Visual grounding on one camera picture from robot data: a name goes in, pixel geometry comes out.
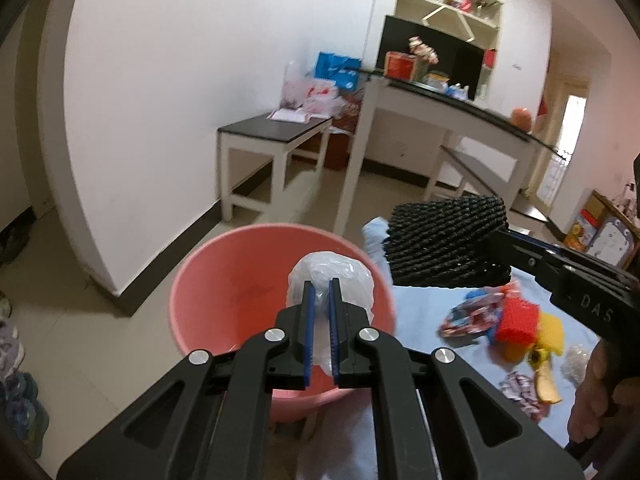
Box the white plastic bag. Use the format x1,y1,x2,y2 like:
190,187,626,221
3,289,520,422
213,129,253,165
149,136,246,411
285,250,377,378

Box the red foil wrapper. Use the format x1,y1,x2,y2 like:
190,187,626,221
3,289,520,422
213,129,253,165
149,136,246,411
498,372,549,422

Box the black foam fruit net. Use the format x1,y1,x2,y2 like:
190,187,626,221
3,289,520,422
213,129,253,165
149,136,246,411
383,195,511,288

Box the pink plastic trash bucket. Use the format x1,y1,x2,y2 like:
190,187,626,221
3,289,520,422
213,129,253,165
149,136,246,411
168,222,399,424

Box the right hand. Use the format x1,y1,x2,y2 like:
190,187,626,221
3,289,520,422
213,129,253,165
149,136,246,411
567,339,639,443

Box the white drawing board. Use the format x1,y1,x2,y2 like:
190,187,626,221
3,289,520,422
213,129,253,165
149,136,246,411
587,216,636,268

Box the clear bubble wrap bag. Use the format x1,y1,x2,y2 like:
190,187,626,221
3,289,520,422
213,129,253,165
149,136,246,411
561,344,590,387

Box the colourful toy box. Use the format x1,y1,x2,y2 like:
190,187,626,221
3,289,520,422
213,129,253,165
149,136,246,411
564,209,599,252

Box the red foam fruit net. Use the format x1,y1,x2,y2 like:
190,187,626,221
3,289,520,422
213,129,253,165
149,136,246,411
495,296,540,347

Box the wooden side table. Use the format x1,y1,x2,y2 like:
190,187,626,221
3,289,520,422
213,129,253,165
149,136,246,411
582,190,639,242

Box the light blue floral cloth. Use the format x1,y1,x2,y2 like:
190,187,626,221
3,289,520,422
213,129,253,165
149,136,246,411
294,216,601,480

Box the pale orange peel slice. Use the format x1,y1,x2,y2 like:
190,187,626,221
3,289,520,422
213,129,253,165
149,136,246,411
535,361,562,404

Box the orange peel piece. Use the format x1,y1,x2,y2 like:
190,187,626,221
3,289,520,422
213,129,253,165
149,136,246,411
498,341,533,364

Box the dark purple foil wrapper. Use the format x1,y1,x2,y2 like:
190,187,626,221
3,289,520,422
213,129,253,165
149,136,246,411
438,282,521,339

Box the dark red box under table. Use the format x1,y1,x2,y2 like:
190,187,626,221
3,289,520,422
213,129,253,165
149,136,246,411
303,98,361,171

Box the left white black bench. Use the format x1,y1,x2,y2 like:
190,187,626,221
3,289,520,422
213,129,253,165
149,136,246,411
218,114,332,222

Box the white black bench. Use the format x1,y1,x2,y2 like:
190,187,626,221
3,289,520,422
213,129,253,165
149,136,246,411
423,145,548,223
218,114,332,222

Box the right white black bench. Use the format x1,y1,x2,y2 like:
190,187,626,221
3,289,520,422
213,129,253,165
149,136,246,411
423,145,548,223

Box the white papers on bench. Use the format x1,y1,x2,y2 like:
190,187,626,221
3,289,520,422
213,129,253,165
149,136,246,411
268,108,310,124

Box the pink plastic bag on bench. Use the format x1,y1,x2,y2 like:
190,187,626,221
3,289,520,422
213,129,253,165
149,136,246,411
279,61,346,117

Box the orange round ornament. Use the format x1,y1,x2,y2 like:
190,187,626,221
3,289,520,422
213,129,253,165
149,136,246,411
510,107,533,132

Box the white glass-top dining table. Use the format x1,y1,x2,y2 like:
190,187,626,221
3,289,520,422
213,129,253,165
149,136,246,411
333,70,566,235

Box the blue shopping bag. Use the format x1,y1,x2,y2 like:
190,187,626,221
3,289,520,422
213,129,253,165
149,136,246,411
314,52,362,91

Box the red gift box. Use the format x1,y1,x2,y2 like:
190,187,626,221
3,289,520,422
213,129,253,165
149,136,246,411
384,51,416,81

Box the pink flower bouquet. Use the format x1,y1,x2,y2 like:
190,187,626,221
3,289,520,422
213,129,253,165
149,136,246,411
409,36,439,81

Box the black monitor screen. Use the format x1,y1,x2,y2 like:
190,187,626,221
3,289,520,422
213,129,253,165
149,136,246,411
374,14,486,102

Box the shoes on floor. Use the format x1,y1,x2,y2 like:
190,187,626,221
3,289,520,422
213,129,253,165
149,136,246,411
0,294,49,460

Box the white wall shelf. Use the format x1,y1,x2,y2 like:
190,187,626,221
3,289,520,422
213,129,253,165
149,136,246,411
394,0,502,101

